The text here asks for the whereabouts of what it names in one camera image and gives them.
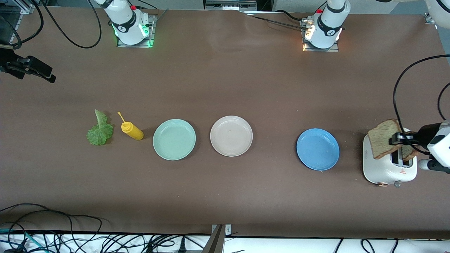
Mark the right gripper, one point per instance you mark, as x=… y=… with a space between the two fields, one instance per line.
x=10 y=64

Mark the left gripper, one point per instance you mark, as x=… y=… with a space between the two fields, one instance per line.
x=423 y=136

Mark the brown bread slice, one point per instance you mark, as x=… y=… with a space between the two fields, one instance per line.
x=381 y=140
x=407 y=151

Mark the green lettuce leaf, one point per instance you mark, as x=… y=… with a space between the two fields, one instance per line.
x=100 y=135

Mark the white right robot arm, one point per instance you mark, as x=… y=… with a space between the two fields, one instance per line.
x=126 y=24

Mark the blue plate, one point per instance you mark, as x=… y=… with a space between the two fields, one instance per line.
x=318 y=149

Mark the mint green plate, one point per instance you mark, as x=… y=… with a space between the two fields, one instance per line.
x=174 y=140

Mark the beige plate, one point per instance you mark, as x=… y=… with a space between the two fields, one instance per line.
x=231 y=136

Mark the white toaster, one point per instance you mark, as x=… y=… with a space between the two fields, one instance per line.
x=383 y=172

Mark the yellow mustard squeeze bottle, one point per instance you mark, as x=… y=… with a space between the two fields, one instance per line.
x=133 y=130

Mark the thin metal rod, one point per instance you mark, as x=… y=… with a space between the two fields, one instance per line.
x=160 y=17

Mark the aluminium extrusion bar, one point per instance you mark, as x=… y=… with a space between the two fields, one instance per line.
x=215 y=242

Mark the black power plug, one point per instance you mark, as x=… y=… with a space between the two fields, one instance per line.
x=182 y=245

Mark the aluminium frame rail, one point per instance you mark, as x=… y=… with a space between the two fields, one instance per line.
x=24 y=7
x=429 y=19

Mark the small metal bracket plate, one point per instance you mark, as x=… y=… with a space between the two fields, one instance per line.
x=227 y=230

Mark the metal frame bracket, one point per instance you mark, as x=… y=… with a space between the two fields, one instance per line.
x=230 y=5

